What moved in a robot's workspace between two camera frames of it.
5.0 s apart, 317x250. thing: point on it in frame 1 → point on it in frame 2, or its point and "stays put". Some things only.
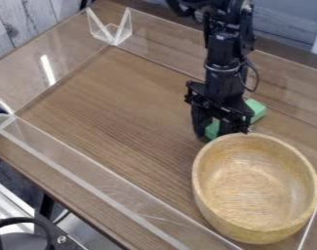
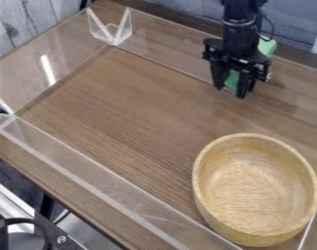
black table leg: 47,205 stays put
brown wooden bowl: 255,187 stays put
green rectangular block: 258,112 → 266,49
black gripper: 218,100 → 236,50
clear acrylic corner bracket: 112,33 stays put
